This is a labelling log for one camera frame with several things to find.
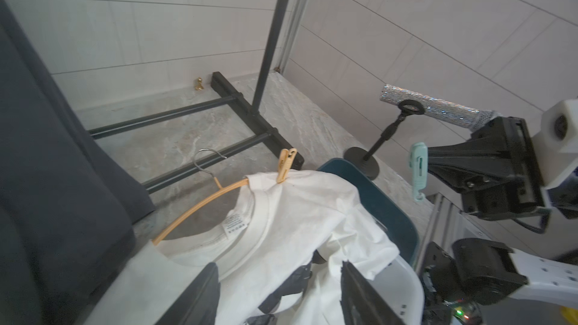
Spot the black clothes rack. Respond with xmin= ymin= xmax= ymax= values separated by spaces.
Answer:
xmin=89 ymin=0 xmax=289 ymax=194

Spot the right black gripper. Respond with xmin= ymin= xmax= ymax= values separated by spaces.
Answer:
xmin=426 ymin=116 xmax=578 ymax=222

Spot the teal plastic tray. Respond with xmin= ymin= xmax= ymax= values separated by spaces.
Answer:
xmin=317 ymin=158 xmax=419 ymax=265

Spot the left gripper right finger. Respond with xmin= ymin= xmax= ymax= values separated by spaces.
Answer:
xmin=340 ymin=261 xmax=403 ymax=325

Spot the white laundry basket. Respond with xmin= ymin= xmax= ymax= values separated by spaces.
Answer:
xmin=370 ymin=255 xmax=424 ymax=325

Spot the mint green clothespin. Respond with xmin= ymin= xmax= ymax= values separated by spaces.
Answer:
xmin=409 ymin=142 xmax=428 ymax=202

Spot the tan wooden clothespin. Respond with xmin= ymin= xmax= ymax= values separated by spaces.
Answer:
xmin=276 ymin=148 xmax=298 ymax=184

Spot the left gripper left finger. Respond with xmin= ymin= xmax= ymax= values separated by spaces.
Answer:
xmin=156 ymin=263 xmax=221 ymax=325

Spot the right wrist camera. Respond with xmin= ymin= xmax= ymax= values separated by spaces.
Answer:
xmin=532 ymin=99 xmax=577 ymax=189

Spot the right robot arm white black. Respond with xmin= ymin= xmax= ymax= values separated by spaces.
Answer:
xmin=419 ymin=117 xmax=577 ymax=324

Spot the brass door stopper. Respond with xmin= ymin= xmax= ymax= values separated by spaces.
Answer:
xmin=195 ymin=78 xmax=204 ymax=91

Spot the white printed t-shirt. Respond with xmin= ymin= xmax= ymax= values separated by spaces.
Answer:
xmin=87 ymin=171 xmax=400 ymax=324

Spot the glitter microphone on stand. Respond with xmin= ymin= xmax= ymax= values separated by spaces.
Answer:
xmin=342 ymin=83 xmax=502 ymax=181

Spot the dark garment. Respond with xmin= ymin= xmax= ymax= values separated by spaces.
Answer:
xmin=1 ymin=4 xmax=154 ymax=324

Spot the orange wire hanger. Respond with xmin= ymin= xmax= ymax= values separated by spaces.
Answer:
xmin=152 ymin=148 xmax=249 ymax=246

